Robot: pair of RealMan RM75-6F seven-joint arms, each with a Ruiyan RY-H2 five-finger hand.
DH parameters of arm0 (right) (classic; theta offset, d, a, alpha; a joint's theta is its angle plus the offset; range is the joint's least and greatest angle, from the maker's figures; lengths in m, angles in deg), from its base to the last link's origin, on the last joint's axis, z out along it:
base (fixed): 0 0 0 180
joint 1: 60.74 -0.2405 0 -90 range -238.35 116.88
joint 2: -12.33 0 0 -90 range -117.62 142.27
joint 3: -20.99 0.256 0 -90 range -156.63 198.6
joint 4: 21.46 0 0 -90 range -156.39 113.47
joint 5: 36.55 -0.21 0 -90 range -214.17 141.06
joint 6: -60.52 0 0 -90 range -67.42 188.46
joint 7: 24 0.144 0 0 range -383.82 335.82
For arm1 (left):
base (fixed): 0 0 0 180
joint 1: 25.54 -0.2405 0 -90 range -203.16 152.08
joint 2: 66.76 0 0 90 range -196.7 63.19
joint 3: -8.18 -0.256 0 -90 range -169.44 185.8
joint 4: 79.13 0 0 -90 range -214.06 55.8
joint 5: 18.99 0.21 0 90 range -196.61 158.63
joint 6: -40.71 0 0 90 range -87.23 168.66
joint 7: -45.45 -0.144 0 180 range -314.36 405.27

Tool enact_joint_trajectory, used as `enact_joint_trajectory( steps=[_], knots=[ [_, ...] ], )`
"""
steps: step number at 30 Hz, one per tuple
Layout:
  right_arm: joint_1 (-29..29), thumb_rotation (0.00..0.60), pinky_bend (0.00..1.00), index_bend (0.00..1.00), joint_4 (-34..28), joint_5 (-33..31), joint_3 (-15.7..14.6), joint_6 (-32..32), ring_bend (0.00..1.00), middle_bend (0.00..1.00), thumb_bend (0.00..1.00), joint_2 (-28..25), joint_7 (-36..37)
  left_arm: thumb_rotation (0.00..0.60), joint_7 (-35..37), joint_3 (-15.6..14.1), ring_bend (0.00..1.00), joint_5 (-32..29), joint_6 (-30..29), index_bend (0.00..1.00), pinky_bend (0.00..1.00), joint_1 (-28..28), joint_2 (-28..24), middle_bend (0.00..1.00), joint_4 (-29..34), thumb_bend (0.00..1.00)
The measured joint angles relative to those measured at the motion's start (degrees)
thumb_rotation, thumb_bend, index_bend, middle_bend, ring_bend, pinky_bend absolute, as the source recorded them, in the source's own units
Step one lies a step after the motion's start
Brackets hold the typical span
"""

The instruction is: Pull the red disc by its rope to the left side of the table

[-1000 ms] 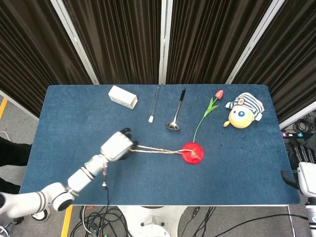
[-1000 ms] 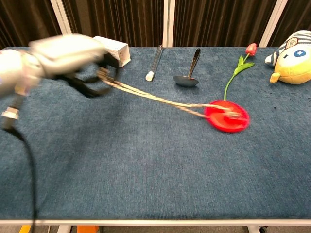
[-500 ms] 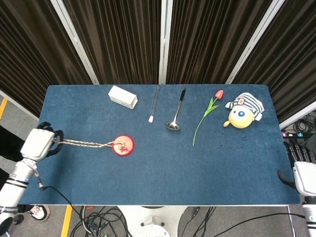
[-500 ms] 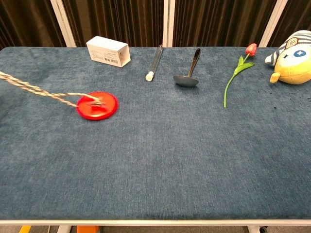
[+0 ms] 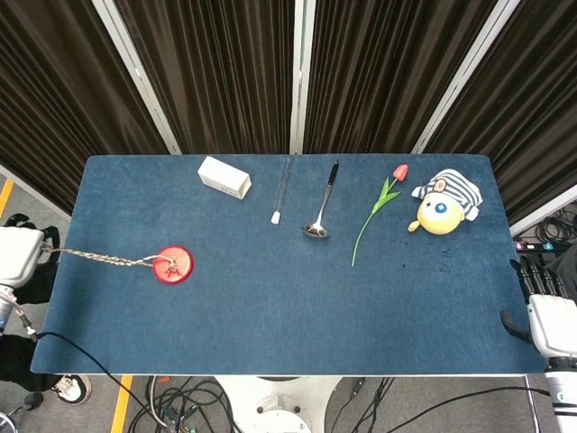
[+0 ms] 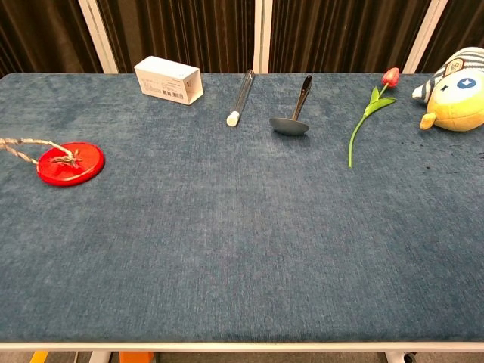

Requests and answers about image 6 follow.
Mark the dark brown curtain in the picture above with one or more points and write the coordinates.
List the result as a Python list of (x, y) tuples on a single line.
[(41, 34), (463, 26), (340, 34), (181, 30)]

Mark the white cardboard box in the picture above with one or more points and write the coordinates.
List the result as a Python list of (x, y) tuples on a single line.
[(166, 81)]

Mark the artificial red tulip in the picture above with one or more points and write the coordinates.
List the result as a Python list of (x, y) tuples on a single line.
[(372, 104)]

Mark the orange object under table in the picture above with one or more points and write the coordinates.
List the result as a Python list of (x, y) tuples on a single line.
[(137, 357)]

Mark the blue fabric table mat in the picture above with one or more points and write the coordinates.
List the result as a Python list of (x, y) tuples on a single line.
[(242, 227)]

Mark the glass test tube white cap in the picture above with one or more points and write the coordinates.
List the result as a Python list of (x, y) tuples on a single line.
[(233, 118)]

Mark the white frame post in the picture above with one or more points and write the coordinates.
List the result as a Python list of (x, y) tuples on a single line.
[(262, 38), (99, 38), (425, 38)]

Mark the yellow floor tape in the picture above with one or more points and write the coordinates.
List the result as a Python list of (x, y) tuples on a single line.
[(38, 357)]

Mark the yellow plush toy striped hat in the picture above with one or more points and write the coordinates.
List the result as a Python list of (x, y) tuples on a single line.
[(457, 109)]

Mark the white table frame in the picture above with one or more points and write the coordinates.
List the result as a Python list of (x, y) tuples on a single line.
[(242, 347)]

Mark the red disc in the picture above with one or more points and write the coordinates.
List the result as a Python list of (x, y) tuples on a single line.
[(81, 166)]

